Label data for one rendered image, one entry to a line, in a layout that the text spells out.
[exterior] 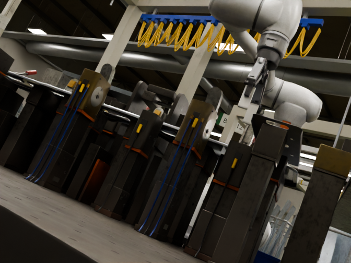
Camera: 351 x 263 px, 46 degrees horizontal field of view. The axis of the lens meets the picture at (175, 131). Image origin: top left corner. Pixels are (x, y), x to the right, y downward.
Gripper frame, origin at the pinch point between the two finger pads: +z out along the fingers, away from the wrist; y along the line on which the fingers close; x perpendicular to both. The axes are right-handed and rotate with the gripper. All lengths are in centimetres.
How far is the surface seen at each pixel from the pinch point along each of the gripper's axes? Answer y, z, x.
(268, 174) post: 40.0, 24.0, 17.4
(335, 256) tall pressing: -666, -26, 82
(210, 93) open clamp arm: 18.2, 4.0, -6.5
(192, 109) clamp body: 25.0, 11.7, -6.9
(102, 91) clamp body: 17.0, 12.3, -37.6
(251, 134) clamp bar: -13.7, 2.2, 1.2
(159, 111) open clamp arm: -12.7, 4.6, -32.1
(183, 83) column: -738, -275, -334
